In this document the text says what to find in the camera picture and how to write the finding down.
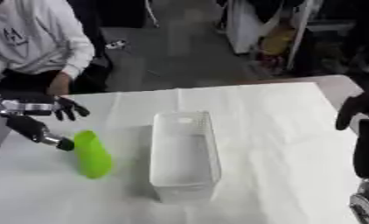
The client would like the black chair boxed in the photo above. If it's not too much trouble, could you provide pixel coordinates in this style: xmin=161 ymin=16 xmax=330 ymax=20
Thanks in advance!
xmin=69 ymin=52 xmax=116 ymax=95

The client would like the white bag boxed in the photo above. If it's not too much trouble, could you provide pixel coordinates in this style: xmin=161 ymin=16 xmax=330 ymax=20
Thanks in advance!
xmin=224 ymin=0 xmax=286 ymax=56

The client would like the white board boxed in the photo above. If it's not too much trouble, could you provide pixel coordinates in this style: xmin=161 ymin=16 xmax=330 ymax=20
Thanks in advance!
xmin=283 ymin=0 xmax=324 ymax=72

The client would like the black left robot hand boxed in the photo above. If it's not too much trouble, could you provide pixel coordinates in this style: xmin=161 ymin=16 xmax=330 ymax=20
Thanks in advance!
xmin=2 ymin=92 xmax=92 ymax=152

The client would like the person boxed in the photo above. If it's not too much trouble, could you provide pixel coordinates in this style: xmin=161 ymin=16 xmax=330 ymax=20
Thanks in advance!
xmin=0 ymin=0 xmax=96 ymax=95

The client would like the yellow bag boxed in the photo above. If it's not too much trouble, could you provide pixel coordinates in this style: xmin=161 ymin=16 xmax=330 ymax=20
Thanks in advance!
xmin=259 ymin=25 xmax=298 ymax=57

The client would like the white plastic basket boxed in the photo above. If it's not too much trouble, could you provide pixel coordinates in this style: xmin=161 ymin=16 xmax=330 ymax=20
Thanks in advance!
xmin=148 ymin=110 xmax=225 ymax=204

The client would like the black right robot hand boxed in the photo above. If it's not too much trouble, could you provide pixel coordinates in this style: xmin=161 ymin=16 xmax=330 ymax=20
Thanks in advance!
xmin=334 ymin=76 xmax=369 ymax=131

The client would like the green plastic cup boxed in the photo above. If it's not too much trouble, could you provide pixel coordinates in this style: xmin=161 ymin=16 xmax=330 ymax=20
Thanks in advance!
xmin=71 ymin=129 xmax=115 ymax=179

